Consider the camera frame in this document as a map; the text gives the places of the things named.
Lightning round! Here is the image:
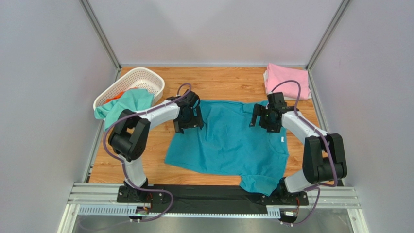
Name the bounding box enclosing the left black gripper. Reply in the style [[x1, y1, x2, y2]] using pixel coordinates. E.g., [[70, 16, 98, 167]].
[[174, 105, 204, 133]]

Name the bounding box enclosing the teal t shirt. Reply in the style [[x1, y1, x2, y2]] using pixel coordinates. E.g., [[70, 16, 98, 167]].
[[165, 100, 289, 196]]

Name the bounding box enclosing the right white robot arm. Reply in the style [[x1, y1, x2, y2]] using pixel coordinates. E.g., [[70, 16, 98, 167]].
[[249, 92, 348, 193]]

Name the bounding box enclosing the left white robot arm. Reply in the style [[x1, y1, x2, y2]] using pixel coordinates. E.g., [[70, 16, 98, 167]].
[[105, 90, 204, 192]]

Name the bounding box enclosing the folded pink t shirt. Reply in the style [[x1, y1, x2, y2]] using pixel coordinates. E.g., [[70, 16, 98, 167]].
[[265, 63, 311, 100]]

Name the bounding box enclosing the light mint t shirt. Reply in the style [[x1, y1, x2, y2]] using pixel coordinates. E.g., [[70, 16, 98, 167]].
[[94, 88, 154, 131]]

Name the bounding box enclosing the white plastic laundry basket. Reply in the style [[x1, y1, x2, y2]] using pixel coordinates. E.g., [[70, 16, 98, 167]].
[[93, 67, 165, 110]]

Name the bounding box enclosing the orange garment in basket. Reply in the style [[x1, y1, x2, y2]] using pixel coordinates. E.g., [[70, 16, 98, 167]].
[[104, 87, 136, 104]]

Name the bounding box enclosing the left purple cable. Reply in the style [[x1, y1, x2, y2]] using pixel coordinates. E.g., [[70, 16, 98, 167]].
[[102, 83, 174, 223]]

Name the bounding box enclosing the purple cable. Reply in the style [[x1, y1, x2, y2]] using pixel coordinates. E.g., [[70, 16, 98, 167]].
[[271, 80, 339, 226], [102, 83, 174, 223]]

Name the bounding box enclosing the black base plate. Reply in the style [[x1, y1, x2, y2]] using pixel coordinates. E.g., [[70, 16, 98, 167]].
[[116, 184, 309, 214]]

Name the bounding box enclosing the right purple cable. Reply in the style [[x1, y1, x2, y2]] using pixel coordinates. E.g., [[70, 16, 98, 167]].
[[271, 80, 339, 226]]

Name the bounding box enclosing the aluminium frame rail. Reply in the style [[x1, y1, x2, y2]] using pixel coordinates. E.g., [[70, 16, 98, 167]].
[[58, 183, 368, 233]]

